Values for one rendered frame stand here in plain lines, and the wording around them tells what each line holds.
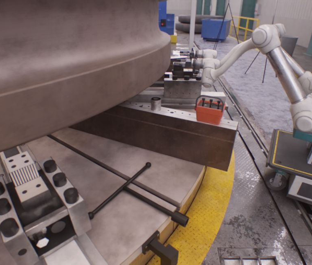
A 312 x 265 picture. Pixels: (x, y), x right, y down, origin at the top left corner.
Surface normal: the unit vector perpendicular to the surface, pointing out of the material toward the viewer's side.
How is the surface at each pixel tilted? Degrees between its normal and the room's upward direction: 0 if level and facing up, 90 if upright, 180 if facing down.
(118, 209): 0
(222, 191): 0
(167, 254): 0
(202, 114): 97
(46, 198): 90
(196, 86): 90
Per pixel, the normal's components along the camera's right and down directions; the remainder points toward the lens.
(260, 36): -0.73, 0.28
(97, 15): 0.84, 0.27
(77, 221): 0.67, 0.38
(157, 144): -0.43, 0.46
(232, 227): 0.00, -0.86
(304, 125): -0.62, 0.47
